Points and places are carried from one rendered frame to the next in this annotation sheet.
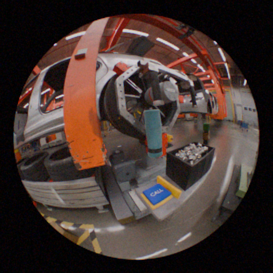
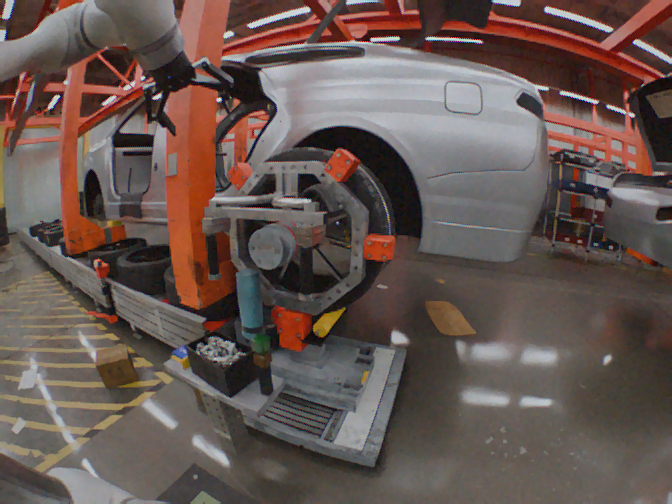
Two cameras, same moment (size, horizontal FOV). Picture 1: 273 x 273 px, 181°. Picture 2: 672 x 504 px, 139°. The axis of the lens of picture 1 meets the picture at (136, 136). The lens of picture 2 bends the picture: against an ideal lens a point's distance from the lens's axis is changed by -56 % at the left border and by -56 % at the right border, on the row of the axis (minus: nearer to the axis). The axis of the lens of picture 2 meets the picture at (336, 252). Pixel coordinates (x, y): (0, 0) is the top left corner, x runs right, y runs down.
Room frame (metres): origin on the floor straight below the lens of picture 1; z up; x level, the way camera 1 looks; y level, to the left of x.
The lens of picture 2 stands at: (0.01, -0.95, 1.08)
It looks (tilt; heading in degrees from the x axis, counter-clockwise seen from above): 16 degrees down; 43
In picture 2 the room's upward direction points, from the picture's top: 2 degrees clockwise
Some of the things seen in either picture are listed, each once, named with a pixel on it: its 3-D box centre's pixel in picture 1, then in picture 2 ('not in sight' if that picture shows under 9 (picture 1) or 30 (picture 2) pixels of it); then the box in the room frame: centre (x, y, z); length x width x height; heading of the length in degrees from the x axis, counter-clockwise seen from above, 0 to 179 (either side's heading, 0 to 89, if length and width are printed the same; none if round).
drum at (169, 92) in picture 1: (160, 94); (281, 242); (0.55, -0.19, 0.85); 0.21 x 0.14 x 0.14; 24
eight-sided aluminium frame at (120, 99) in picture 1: (153, 96); (291, 238); (0.61, -0.16, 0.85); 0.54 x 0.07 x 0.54; 114
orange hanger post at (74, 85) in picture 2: not in sight; (68, 122); (-0.43, 2.01, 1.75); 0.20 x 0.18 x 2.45; 24
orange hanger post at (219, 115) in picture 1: (212, 91); not in sight; (2.33, -3.47, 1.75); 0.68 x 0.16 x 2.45; 24
